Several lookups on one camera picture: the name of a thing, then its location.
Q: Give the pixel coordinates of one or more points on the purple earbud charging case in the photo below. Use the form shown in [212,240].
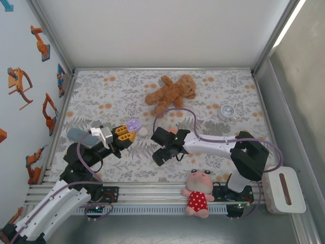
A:
[133,125]

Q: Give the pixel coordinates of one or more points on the pink earbud charging case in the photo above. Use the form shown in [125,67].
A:
[172,129]

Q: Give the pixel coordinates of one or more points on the white earbud charging case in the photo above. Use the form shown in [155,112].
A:
[143,131]

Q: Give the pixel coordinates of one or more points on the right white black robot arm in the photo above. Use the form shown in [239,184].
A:
[210,146]

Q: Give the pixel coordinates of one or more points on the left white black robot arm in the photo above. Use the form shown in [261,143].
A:
[50,213]

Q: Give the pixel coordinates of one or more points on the blue-grey glasses case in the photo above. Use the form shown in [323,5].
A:
[75,134]

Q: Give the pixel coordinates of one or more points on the floral table mat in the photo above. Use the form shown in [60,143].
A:
[101,86]

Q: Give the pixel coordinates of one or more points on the brown teddy bear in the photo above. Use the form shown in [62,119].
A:
[172,94]

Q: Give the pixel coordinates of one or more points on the black circuit board with leds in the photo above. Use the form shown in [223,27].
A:
[237,206]
[97,208]

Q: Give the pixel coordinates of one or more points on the pink plush toy dotted dress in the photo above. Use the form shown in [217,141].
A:
[199,200]

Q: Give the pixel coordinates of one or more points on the small white alarm clock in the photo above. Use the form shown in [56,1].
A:
[227,112]

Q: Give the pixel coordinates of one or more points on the blue orange machine sticker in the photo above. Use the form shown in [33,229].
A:
[61,81]

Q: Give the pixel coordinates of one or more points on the orange block sticker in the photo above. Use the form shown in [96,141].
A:
[2,135]

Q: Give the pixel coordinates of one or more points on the orange gripper claw sticker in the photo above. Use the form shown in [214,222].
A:
[16,85]

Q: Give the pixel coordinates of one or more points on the white tissue box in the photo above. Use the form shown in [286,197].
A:
[284,188]

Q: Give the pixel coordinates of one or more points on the aluminium frame side rail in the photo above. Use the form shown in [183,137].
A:
[53,151]
[308,231]

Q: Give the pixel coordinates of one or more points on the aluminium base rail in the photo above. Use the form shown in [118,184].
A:
[152,194]

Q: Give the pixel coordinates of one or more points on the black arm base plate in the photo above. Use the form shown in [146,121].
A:
[111,194]
[220,195]

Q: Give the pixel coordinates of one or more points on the aluminium frame back bar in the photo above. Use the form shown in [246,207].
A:
[162,68]

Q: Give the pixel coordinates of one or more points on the aluminium frame post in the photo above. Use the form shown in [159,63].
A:
[276,35]
[51,35]

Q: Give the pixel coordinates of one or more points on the blue wall sticker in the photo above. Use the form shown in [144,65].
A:
[7,5]

